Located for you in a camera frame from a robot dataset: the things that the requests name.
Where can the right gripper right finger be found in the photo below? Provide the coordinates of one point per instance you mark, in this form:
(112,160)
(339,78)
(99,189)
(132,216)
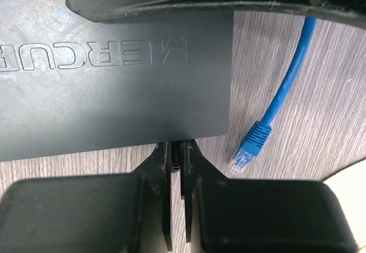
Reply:
(258,215)

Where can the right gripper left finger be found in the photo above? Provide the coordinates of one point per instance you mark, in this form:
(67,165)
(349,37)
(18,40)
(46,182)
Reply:
(129,212)

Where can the black network switch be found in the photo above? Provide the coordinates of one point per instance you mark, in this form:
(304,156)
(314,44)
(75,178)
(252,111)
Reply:
(72,85)

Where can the peach bucket hat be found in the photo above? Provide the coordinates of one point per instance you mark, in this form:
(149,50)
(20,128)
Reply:
(349,187)

